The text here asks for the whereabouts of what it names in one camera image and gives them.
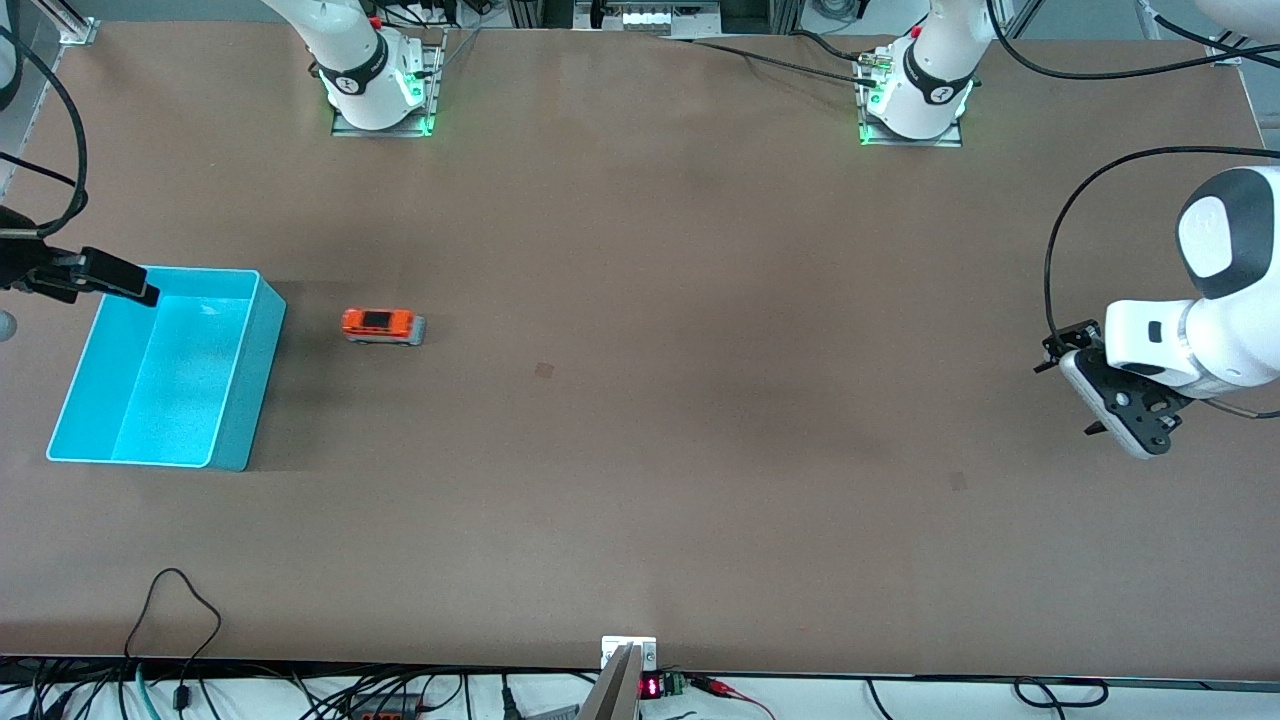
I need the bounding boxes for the black cable to arm base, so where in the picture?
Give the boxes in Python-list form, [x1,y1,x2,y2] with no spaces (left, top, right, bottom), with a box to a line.
[655,30,886,89]

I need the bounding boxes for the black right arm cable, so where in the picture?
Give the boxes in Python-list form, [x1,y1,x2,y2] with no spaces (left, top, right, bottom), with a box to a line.
[0,22,89,241]

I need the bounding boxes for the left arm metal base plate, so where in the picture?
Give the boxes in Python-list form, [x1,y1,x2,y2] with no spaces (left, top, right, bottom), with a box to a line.
[858,50,964,149]

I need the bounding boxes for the white lit rack device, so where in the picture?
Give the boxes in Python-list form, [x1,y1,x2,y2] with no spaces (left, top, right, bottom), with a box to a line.
[598,0,721,31]

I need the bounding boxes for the red clip lead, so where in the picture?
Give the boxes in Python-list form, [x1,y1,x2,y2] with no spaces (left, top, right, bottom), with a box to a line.
[690,675,776,720]

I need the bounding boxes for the black floor cable bundle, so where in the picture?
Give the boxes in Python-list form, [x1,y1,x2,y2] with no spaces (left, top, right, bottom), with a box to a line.
[0,655,601,720]

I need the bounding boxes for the aluminium frame corner bracket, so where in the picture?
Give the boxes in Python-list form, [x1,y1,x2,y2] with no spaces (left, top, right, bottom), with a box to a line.
[1205,18,1280,69]
[28,0,101,46]

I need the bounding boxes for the black coiled floor cable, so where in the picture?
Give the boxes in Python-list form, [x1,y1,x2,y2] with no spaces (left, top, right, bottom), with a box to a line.
[865,677,1109,720]

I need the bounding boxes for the thin black looped cable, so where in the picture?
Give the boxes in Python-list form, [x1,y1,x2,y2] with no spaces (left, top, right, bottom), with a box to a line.
[122,568,223,713]

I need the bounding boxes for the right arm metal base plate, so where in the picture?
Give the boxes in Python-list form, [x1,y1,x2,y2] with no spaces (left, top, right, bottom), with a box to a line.
[330,28,447,138]

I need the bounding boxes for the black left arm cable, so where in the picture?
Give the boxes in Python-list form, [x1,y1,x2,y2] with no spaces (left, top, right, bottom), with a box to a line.
[988,0,1280,419]

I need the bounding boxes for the blue plastic box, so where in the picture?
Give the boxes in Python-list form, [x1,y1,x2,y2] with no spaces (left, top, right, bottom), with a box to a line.
[46,264,288,472]

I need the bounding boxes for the orange toy bus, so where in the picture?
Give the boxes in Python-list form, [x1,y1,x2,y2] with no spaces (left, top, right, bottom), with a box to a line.
[341,308,426,347]

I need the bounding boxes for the grey metal side panel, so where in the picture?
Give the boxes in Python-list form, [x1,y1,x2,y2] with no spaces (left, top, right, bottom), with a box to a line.
[0,0,66,196]

